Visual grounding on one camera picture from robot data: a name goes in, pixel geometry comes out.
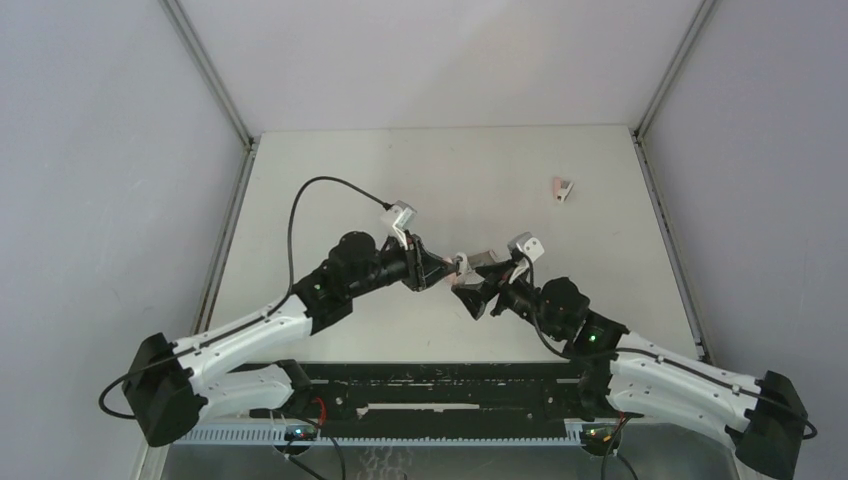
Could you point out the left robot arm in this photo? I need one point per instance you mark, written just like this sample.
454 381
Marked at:
172 386

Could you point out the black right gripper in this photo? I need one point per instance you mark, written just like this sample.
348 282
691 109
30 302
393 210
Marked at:
502 277

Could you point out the aluminium right frame rail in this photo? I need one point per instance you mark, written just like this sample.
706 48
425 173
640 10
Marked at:
658 188

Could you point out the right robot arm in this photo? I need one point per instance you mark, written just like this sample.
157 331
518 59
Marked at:
762 420

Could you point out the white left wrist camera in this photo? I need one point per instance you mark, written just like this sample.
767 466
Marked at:
396 220

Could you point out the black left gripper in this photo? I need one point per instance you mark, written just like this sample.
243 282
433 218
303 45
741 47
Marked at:
422 269

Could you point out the white slotted cable duct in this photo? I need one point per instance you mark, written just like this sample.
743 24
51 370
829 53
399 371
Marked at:
267 434

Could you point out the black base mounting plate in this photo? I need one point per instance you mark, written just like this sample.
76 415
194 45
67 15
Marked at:
492 400

